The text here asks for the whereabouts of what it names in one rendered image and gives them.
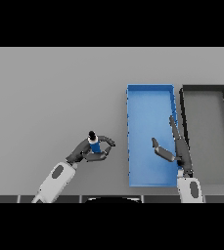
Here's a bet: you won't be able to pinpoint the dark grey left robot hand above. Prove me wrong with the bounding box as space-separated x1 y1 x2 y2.
65 135 116 166

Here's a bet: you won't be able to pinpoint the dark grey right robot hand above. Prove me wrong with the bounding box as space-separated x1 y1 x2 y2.
151 114 194 179

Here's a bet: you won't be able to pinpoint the dark grey bin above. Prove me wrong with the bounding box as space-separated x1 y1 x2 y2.
178 84 224 186

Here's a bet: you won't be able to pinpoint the blue bin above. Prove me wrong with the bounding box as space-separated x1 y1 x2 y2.
125 83 181 188

